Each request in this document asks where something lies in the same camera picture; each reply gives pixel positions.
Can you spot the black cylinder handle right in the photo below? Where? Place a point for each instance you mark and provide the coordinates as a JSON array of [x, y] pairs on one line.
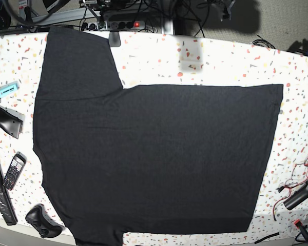
[[297, 198]]

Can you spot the black plastic handle left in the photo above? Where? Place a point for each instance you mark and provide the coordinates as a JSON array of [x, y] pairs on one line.
[[10, 124]]

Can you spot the long black bar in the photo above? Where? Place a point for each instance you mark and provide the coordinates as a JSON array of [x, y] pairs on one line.
[[6, 208]]

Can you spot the black remote control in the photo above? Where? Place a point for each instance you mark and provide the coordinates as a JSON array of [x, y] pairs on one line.
[[16, 166]]

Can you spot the red black clamp tool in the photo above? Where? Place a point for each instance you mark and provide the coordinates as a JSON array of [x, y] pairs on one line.
[[302, 229]]

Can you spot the power strip with red switch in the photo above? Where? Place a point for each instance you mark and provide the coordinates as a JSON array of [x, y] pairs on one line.
[[114, 26]]

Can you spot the black game controller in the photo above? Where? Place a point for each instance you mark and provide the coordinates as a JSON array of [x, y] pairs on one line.
[[35, 217]]

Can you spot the turquoise highlighter pen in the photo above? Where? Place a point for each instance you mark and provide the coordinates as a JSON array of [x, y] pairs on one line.
[[8, 89]]

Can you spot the grey table clamp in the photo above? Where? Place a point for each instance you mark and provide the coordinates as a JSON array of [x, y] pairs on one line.
[[114, 39]]

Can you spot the black T-shirt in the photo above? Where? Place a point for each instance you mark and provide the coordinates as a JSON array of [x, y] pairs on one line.
[[163, 159]]

